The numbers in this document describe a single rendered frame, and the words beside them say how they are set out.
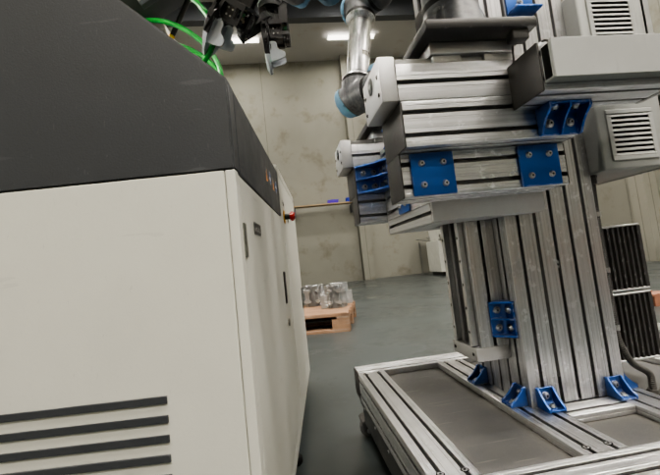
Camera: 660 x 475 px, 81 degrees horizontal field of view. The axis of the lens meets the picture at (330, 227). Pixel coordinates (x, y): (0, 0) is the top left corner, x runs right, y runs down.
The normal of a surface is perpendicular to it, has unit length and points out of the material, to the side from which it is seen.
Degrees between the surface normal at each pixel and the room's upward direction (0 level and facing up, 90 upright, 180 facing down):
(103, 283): 90
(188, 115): 90
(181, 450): 90
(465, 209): 90
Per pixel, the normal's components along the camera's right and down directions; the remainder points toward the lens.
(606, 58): 0.11, -0.10
